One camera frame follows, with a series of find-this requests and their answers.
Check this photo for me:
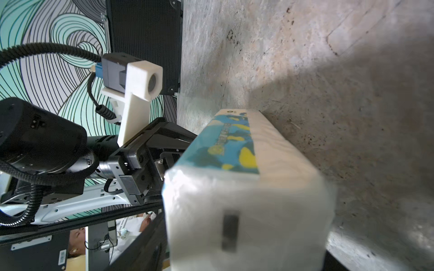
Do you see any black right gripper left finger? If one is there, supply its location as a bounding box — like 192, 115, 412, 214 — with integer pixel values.
106, 212, 167, 271

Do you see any black briefcase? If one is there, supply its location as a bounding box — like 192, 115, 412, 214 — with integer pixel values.
106, 0, 183, 96

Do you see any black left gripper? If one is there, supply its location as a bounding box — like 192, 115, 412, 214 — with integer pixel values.
87, 116, 197, 207

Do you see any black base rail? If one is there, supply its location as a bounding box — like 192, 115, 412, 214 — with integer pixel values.
1, 198, 163, 239

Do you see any elephant print tissue pack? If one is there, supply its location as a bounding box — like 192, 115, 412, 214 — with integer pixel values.
162, 109, 336, 271

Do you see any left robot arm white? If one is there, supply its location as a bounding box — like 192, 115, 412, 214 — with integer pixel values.
1, 97, 195, 228

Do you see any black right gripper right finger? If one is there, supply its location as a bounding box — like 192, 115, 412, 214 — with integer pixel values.
322, 251, 348, 271

